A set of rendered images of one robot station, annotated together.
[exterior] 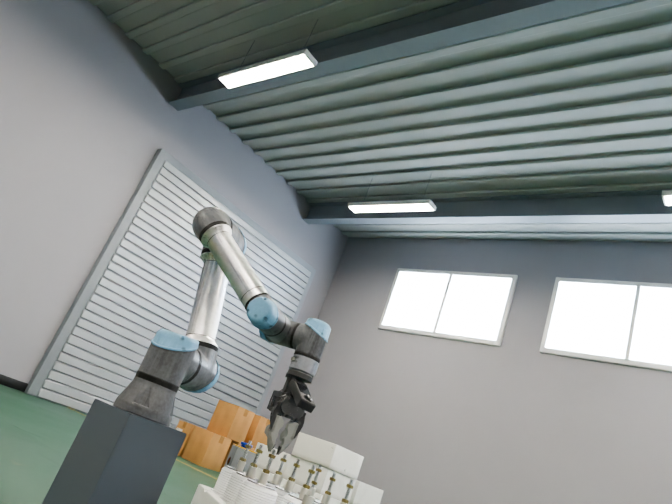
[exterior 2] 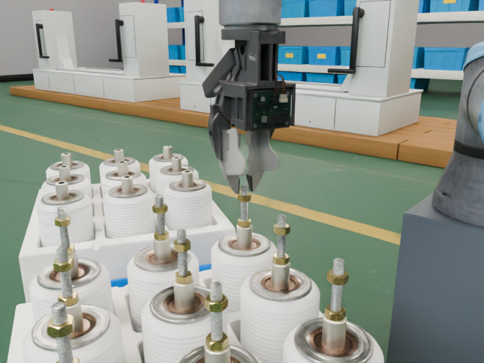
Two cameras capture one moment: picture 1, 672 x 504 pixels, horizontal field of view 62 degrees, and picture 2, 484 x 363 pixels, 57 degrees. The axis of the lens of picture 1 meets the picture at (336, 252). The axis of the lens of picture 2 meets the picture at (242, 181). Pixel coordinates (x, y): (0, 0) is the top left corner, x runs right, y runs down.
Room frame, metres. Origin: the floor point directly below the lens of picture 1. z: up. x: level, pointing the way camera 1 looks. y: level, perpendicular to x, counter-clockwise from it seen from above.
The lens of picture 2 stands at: (2.12, -0.08, 0.53)
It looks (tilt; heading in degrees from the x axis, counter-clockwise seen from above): 17 degrees down; 176
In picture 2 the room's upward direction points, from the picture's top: straight up
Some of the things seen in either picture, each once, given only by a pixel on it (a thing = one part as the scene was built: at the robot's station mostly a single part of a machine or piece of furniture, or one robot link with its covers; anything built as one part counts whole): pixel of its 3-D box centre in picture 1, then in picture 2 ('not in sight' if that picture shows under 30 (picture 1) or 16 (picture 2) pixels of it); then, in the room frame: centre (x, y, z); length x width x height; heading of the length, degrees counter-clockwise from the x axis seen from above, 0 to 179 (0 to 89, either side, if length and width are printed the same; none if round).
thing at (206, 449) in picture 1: (206, 448); not in sight; (5.61, 0.46, 0.15); 0.30 x 0.24 x 0.30; 44
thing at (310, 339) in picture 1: (312, 340); not in sight; (1.55, -0.03, 0.64); 0.09 x 0.08 x 0.11; 68
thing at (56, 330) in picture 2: not in sight; (61, 325); (1.83, -0.19, 0.33); 0.02 x 0.02 x 0.01; 9
